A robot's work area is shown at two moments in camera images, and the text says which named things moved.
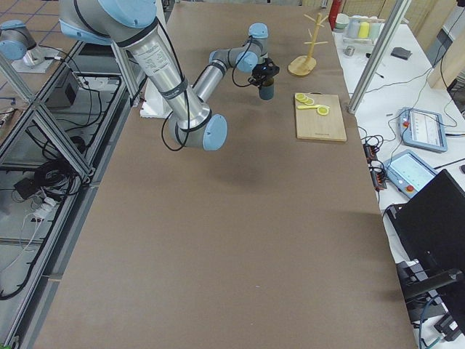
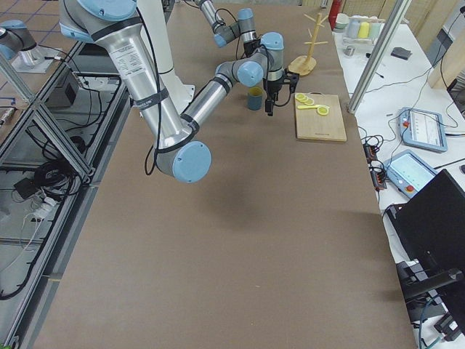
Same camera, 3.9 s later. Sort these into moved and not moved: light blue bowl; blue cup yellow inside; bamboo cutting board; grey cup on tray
Moved: blue cup yellow inside
Not moved: bamboo cutting board; grey cup on tray; light blue bowl
